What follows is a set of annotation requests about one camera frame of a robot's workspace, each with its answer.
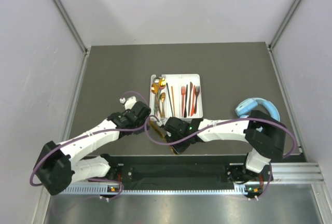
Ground gold metal knife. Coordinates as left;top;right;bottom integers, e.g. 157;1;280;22
149;120;179;155

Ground gold metal spoon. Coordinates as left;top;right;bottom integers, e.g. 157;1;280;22
159;92;165;117

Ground white divided utensil tray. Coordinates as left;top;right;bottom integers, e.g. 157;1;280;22
149;74;203;120

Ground orange plastic knife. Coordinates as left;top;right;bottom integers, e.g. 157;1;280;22
190;85;196;116

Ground orange plastic fork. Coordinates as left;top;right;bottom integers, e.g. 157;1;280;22
181;86;186;117

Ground iridescent purple spoon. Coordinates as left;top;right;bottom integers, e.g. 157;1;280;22
156;77;166;114

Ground black chopstick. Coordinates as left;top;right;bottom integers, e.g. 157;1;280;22
166;82;174;117

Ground gold thin utensil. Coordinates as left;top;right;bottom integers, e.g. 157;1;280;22
151;83;159;95

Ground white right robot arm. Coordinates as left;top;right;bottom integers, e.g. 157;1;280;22
157;110;286;183

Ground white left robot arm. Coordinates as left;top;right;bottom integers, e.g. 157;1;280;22
33;96;151;195

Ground light blue headphones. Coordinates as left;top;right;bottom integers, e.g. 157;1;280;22
234;97;281;121

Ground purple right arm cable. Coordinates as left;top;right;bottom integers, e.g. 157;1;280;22
144;115;297;200

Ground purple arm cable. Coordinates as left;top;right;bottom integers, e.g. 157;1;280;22
144;115;297;200
29;91;150;200

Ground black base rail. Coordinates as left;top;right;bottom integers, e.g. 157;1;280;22
82;153;307;191

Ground grey cable duct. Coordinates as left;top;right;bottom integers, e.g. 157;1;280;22
60;183;259;196

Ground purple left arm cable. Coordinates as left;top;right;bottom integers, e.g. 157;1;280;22
29;91;150;200

